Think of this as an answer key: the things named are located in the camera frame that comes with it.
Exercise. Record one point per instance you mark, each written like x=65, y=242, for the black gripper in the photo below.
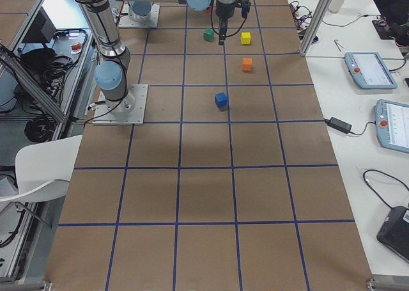
x=225, y=9

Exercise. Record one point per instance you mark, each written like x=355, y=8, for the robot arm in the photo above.
x=100, y=20
x=139, y=11

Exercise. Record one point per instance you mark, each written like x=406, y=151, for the green wooden block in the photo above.
x=208, y=35

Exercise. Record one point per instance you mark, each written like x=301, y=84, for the yellow wooden block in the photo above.
x=245, y=38

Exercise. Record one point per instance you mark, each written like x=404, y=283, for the orange wooden block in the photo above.
x=247, y=64

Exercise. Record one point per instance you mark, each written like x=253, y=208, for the blue wooden block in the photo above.
x=221, y=100

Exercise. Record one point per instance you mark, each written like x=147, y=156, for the black power adapter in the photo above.
x=339, y=125

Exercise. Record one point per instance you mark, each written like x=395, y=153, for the upper teach pendant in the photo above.
x=368, y=71

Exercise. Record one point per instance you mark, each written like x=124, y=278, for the teach pendant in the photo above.
x=368, y=71
x=391, y=119

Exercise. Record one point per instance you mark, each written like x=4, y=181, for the black monitor box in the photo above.
x=41, y=30

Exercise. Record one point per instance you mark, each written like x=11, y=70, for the lower teach pendant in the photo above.
x=391, y=119

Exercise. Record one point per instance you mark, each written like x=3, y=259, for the white chair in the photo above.
x=44, y=170

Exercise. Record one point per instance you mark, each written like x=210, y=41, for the black tablet device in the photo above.
x=394, y=232

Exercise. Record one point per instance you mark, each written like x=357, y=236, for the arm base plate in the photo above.
x=129, y=19
x=131, y=110

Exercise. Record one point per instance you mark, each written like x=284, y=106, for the aluminium frame post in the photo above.
x=318, y=15

